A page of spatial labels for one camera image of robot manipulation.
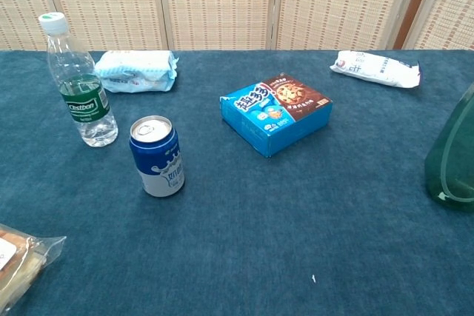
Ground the clear water bottle green label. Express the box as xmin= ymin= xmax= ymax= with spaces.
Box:
xmin=38 ymin=12 xmax=119 ymax=148

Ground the brown wooden post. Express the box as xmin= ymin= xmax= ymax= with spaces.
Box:
xmin=393 ymin=0 xmax=440 ymax=50

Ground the blue and white drink can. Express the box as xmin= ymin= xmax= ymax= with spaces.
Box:
xmin=129 ymin=115 xmax=186 ymax=198

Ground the green spray bottle black trigger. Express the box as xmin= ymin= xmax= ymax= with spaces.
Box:
xmin=424 ymin=84 xmax=474 ymax=213

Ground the light blue wet wipes pack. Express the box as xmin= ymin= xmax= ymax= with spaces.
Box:
xmin=93 ymin=50 xmax=179 ymax=94

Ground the blue table cloth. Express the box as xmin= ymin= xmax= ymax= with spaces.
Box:
xmin=0 ymin=49 xmax=474 ymax=316

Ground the white plastic pouch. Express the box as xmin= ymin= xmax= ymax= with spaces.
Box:
xmin=329 ymin=50 xmax=422 ymax=89

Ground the wide bamboo folding screen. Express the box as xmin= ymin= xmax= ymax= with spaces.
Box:
xmin=0 ymin=0 xmax=418 ymax=52

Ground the narrow bamboo folding screen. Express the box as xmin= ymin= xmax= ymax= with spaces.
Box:
xmin=403 ymin=0 xmax=474 ymax=51

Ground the bread in clear bag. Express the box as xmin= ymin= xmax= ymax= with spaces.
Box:
xmin=0 ymin=223 xmax=67 ymax=313

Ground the blue cookie box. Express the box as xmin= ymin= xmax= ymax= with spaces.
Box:
xmin=220 ymin=73 xmax=333 ymax=158

